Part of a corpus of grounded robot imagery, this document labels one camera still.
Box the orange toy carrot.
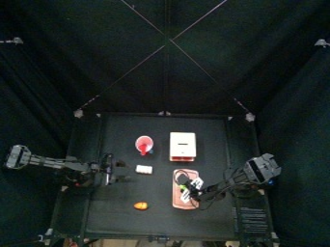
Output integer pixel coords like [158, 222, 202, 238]
[133, 201, 150, 211]

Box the pink rectangular tray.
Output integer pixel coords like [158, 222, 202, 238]
[172, 168, 202, 210]

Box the small white block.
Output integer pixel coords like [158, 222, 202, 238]
[134, 164, 155, 176]

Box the red plastic cup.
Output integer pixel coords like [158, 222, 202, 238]
[134, 135, 157, 157]

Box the white box with red base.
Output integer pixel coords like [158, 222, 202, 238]
[167, 131, 198, 163]

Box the white text label sticker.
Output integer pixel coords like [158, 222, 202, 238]
[238, 206, 270, 235]

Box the thin diagonal cord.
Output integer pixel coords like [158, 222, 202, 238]
[79, 0, 230, 111]
[121, 0, 252, 114]

